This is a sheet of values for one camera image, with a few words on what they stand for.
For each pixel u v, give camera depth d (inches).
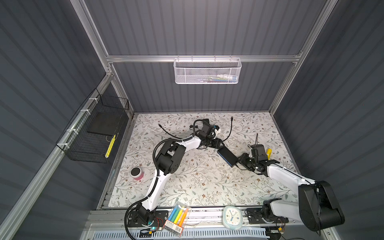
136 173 32.7
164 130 43.0
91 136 28.3
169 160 23.8
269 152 37.7
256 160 27.3
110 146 27.1
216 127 37.1
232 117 46.7
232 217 28.3
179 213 29.4
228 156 37.1
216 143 35.2
